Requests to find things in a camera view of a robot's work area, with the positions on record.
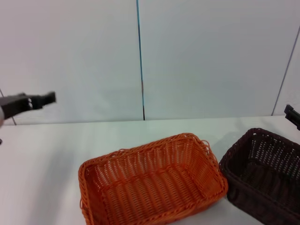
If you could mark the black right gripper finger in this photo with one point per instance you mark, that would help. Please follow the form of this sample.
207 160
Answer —
293 117

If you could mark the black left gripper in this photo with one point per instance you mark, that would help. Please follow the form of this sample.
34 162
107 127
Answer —
15 105

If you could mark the dark brown woven basket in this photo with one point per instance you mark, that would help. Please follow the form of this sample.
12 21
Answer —
264 173

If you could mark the orange woven plastic basket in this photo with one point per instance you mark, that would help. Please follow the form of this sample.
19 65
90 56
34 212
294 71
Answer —
154 182

